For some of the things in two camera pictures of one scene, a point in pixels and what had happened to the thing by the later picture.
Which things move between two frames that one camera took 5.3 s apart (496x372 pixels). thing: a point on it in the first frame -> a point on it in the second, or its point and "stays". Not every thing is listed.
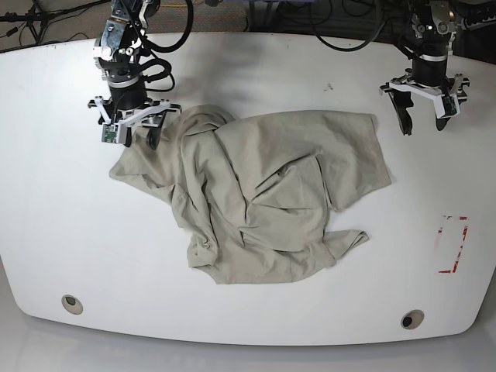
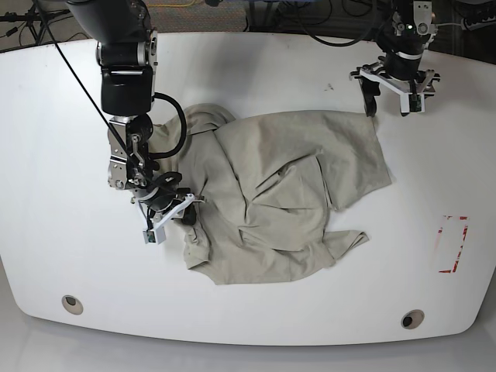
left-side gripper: (130, 106) -> (163, 203)
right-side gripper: (427, 77) -> (397, 71)
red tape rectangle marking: (465, 231) stays
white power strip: (471, 26) stays
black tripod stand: (36, 19) stays
